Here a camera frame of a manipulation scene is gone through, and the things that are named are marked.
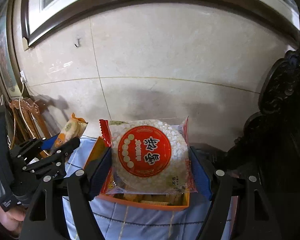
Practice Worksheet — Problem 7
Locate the orange rice cracker packet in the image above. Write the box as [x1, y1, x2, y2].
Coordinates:
[49, 113, 88, 155]

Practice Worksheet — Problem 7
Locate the orange cardboard box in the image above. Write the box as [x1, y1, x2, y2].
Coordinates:
[83, 137, 190, 211]

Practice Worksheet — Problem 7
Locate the red round cracker packet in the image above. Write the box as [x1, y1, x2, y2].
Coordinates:
[99, 118, 196, 194]

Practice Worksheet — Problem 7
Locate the white power cable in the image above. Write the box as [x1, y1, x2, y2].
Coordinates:
[13, 80, 35, 140]

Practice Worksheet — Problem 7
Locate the wall power outlet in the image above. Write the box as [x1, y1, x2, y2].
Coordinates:
[20, 70, 27, 83]

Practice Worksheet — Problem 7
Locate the wooden chair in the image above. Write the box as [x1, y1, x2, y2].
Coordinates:
[9, 98, 51, 148]

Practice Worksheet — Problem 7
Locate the cracker packet black band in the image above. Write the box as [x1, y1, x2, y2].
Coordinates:
[114, 193, 184, 206]

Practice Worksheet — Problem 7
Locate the light blue tablecloth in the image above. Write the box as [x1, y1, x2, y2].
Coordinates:
[63, 136, 237, 239]

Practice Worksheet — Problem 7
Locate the person's left hand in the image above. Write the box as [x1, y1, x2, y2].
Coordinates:
[0, 206, 26, 234]

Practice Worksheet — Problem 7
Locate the dark carved wooden screen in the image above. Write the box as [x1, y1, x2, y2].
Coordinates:
[189, 24, 300, 240]

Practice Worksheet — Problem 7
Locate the red vase framed painting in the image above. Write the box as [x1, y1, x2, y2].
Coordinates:
[0, 2, 21, 98]

